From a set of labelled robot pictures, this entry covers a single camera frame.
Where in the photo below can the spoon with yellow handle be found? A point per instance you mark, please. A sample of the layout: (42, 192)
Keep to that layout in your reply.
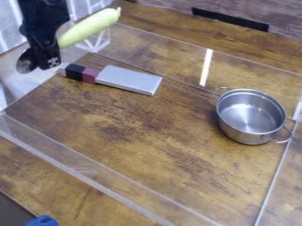
(26, 63)

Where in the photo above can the blue object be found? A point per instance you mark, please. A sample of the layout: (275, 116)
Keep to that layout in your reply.
(42, 220)

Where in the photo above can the black wall strip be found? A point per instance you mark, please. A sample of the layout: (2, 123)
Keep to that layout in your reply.
(229, 19)

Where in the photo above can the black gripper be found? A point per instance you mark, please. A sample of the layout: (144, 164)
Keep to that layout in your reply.
(42, 43)

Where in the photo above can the clear acrylic triangular bracket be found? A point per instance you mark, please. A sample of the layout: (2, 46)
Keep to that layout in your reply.
(93, 42)

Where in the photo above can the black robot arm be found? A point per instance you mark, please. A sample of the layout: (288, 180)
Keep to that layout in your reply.
(42, 17)

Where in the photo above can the silver metal pot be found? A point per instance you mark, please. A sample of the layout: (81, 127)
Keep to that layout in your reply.
(251, 117)

